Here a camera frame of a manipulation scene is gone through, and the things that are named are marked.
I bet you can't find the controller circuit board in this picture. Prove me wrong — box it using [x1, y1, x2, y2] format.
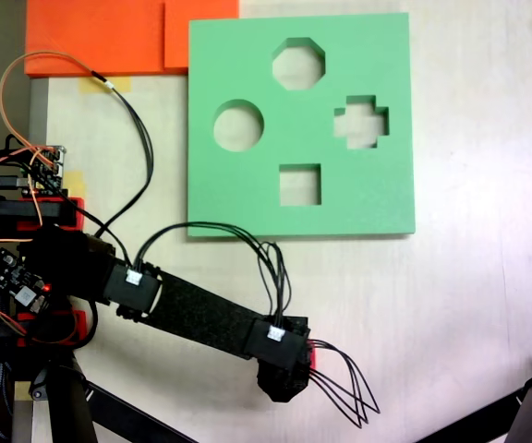
[18, 144, 69, 197]

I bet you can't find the grey braided cable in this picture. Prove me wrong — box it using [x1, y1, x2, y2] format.
[0, 362, 10, 440]

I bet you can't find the black circuit board red LED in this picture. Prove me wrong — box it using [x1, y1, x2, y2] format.
[0, 245, 54, 317]

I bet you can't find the green shape sorter board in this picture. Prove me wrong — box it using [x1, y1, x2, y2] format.
[185, 12, 417, 239]

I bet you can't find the yellow tape piece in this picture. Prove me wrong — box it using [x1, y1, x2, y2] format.
[78, 75, 133, 96]
[64, 169, 88, 200]

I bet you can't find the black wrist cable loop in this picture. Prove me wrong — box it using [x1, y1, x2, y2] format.
[134, 221, 292, 328]

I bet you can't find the thin orange wire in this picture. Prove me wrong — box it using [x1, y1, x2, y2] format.
[0, 50, 111, 163]

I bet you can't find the red printed base bracket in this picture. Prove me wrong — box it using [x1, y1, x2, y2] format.
[16, 195, 87, 231]
[15, 307, 88, 348]

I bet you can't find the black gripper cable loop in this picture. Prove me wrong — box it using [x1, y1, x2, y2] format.
[308, 338, 382, 428]

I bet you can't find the long black cable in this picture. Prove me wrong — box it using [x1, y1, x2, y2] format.
[88, 67, 157, 269]

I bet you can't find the large orange foam block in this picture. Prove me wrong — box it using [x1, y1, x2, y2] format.
[23, 0, 167, 78]

